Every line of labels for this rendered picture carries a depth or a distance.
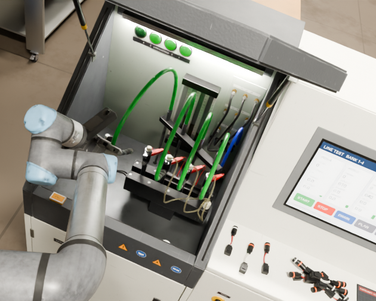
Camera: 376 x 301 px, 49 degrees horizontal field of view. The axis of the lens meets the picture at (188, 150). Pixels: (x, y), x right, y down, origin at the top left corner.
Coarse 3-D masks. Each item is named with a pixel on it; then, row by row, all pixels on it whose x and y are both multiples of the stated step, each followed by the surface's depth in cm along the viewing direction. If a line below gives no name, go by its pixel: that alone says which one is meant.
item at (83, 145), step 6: (84, 132) 115; (84, 138) 115; (96, 138) 120; (102, 138) 124; (78, 144) 114; (84, 144) 119; (90, 144) 121; (96, 144) 120; (84, 150) 120; (90, 150) 120; (96, 150) 121; (102, 150) 124
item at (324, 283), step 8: (296, 264) 147; (296, 272) 143; (304, 272) 146; (312, 272) 143; (320, 272) 148; (296, 280) 145; (312, 280) 143; (320, 280) 144; (328, 280) 147; (312, 288) 143; (320, 288) 143; (328, 288) 144; (336, 288) 143; (344, 288) 144; (328, 296) 144; (344, 296) 144
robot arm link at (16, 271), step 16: (0, 256) 70; (16, 256) 70; (32, 256) 71; (48, 256) 72; (0, 272) 67; (16, 272) 68; (32, 272) 68; (0, 288) 66; (16, 288) 67; (32, 288) 67
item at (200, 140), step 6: (210, 114) 136; (210, 120) 145; (204, 126) 132; (204, 132) 152; (198, 138) 130; (204, 138) 155; (198, 144) 130; (192, 150) 130; (192, 156) 130; (186, 162) 130; (186, 168) 130; (180, 180) 132; (180, 186) 134
